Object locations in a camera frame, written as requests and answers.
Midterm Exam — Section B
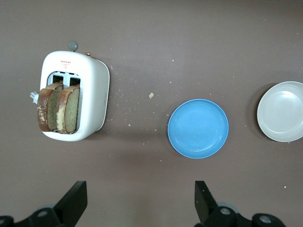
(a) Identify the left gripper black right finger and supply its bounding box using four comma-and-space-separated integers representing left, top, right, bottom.
194, 181, 288, 227

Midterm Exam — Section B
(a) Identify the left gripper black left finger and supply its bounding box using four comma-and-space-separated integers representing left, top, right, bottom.
0, 181, 88, 227

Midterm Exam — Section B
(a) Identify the brown bread slice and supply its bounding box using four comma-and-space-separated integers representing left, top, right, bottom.
37, 82, 64, 132
56, 84, 80, 134

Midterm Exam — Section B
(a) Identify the blue plate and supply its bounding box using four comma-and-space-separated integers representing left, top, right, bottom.
167, 98, 230, 159

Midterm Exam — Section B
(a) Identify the beige plate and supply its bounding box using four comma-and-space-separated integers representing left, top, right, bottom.
257, 81, 303, 143

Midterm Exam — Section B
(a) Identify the white toaster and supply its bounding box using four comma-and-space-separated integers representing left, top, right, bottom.
30, 41, 111, 142

